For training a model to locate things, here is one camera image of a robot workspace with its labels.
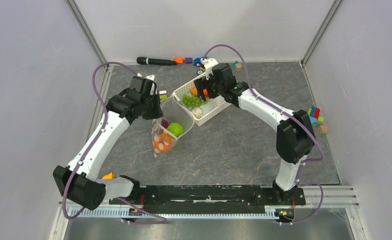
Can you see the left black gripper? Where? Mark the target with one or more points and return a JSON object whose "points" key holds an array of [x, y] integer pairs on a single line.
{"points": [[157, 113]]}

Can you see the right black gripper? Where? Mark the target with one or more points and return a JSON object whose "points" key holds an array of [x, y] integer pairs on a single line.
{"points": [[200, 84]]}

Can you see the green toy grapes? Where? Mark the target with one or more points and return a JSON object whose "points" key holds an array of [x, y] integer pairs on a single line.
{"points": [[193, 101]]}

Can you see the white perforated plastic basket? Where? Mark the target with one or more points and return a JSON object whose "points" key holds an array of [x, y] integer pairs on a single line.
{"points": [[211, 109]]}

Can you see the purple toy onion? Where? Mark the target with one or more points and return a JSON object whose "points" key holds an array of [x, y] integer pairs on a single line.
{"points": [[164, 124]]}

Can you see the clear dotted zip bag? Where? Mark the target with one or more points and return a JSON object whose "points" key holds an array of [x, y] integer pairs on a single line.
{"points": [[172, 112]]}

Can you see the green toy cabbage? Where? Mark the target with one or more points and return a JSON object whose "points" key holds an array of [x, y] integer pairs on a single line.
{"points": [[175, 129]]}

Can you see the orange toy pumpkin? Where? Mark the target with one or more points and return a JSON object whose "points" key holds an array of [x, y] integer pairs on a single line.
{"points": [[162, 143]]}

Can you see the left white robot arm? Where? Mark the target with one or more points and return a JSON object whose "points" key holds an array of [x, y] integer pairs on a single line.
{"points": [[79, 181]]}

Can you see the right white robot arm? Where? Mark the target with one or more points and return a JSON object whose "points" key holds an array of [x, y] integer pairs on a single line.
{"points": [[294, 134]]}

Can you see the yellow toy lemon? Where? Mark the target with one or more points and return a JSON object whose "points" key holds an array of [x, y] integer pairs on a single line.
{"points": [[194, 92]]}

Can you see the green white building block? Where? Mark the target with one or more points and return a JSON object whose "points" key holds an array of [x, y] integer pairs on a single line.
{"points": [[162, 95]]}

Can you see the blue toy car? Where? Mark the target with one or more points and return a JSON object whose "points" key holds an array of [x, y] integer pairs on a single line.
{"points": [[197, 62]]}

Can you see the purple toy block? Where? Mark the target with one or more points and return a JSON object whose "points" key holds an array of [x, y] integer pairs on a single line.
{"points": [[188, 60]]}

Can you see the white toy garlic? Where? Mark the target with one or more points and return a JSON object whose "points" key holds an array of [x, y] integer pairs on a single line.
{"points": [[197, 112]]}

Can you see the orange toy block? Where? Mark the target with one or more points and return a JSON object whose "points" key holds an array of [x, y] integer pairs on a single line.
{"points": [[179, 60]]}

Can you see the black microphone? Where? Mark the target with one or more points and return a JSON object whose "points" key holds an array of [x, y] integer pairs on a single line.
{"points": [[151, 61]]}

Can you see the teal and wood cubes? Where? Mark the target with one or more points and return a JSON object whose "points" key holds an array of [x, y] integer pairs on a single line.
{"points": [[237, 66]]}

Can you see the orange yellow building block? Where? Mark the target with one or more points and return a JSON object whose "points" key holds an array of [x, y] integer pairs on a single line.
{"points": [[109, 176]]}

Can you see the colourful building block stack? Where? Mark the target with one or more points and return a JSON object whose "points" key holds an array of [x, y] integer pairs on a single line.
{"points": [[314, 115]]}

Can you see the wooden cube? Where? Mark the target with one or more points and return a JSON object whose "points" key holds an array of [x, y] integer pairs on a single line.
{"points": [[323, 129]]}

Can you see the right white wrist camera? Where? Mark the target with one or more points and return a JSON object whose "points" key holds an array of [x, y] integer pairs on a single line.
{"points": [[209, 63]]}

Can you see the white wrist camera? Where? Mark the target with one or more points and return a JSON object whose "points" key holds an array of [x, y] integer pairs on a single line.
{"points": [[151, 77], [209, 63]]}

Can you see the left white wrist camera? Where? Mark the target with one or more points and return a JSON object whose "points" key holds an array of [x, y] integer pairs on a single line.
{"points": [[151, 77]]}

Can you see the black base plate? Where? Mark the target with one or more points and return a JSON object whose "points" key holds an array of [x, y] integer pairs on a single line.
{"points": [[213, 198]]}

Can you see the white cable duct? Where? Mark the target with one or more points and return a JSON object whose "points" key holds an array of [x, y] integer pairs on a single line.
{"points": [[128, 212]]}

